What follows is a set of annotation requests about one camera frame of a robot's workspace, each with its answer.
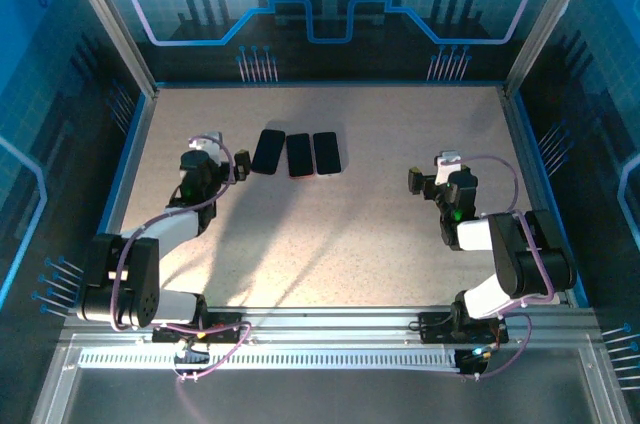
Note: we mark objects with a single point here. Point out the grey-blue phone case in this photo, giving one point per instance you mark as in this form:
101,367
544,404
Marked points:
327,175

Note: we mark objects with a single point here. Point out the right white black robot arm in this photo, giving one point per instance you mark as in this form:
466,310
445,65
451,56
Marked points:
475,234

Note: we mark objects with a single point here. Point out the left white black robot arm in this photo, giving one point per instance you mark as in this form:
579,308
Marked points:
170,229

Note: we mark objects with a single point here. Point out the black controller board with LEDs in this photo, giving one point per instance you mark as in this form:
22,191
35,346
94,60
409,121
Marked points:
470,364

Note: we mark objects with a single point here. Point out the grey metal front tray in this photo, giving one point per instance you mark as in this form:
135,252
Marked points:
350,399

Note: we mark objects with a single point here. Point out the aluminium side rail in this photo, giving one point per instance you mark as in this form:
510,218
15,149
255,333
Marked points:
518,119
131,169

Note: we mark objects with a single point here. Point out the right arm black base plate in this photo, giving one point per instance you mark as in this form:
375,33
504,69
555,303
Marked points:
432,326

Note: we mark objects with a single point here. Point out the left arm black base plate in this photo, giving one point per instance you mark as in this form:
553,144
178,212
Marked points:
225,326

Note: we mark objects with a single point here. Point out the aluminium front rail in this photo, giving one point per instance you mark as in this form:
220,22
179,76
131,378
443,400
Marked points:
325,326

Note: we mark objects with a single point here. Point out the aluminium corner post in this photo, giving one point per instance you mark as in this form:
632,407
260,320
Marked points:
106,9
552,9

